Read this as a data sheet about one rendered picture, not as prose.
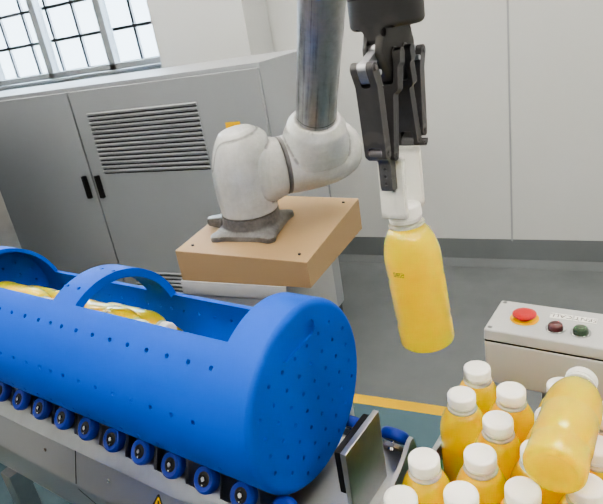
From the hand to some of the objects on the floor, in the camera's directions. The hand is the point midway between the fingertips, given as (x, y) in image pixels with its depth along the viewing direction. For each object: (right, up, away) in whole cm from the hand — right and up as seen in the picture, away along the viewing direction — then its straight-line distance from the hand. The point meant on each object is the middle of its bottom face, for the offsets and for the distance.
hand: (401, 183), depth 64 cm
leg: (-77, -122, +110) cm, 182 cm away
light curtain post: (-92, -102, +165) cm, 214 cm away
